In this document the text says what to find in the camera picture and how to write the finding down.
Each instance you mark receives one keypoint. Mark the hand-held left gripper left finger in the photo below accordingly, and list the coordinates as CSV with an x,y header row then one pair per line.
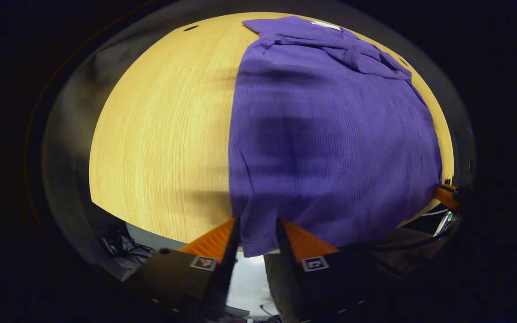
x,y
227,269

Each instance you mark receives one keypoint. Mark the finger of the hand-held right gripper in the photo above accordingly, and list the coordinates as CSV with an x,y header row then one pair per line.
x,y
446,197

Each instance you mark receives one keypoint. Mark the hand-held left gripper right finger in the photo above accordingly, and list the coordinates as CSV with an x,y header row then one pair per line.
x,y
292,264

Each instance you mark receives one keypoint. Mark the purple shirt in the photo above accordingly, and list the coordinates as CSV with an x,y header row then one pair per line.
x,y
330,134

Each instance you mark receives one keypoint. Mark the person's leg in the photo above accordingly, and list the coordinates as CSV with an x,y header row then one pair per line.
x,y
278,287

